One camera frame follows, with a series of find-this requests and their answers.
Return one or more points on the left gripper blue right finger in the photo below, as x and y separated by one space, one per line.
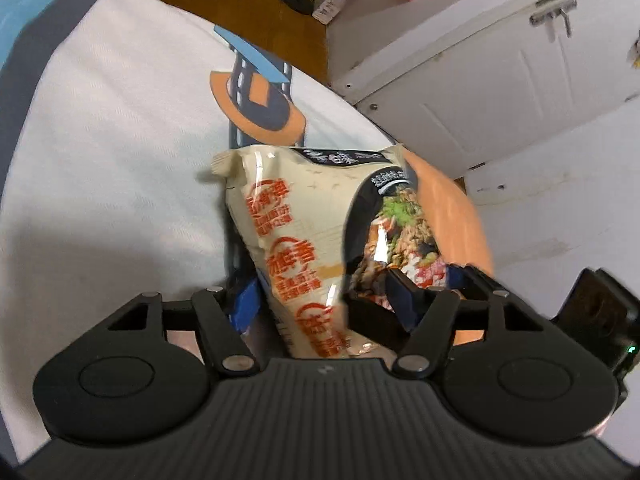
427 314

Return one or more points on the beige noodle snack bag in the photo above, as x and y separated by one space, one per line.
319 224

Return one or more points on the bed quilt blue white orange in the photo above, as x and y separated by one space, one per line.
108 130

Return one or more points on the white door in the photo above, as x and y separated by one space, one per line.
511 85

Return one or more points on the metal door handle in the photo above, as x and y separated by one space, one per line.
560 11

